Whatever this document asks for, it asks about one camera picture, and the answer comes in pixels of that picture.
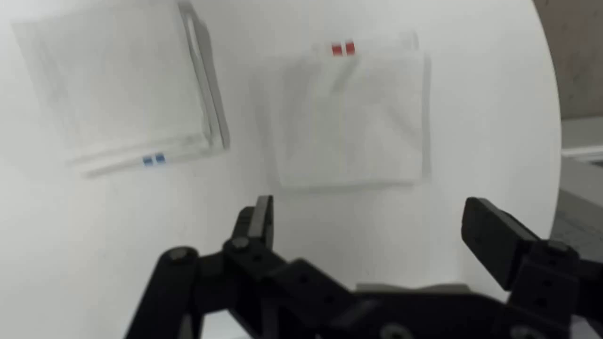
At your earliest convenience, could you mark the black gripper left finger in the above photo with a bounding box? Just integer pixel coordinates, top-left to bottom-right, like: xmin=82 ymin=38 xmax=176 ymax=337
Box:
xmin=124 ymin=196 xmax=350 ymax=339

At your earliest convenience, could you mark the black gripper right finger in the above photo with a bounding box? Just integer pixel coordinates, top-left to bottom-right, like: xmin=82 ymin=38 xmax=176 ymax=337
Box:
xmin=461 ymin=198 xmax=603 ymax=339

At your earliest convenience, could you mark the white towel red tag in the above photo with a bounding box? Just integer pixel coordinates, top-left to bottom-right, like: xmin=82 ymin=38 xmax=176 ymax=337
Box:
xmin=261 ymin=30 xmax=427 ymax=190

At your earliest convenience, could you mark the folded towel with blue tag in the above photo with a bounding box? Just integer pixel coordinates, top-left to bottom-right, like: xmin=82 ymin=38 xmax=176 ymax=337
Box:
xmin=13 ymin=0 xmax=229 ymax=177

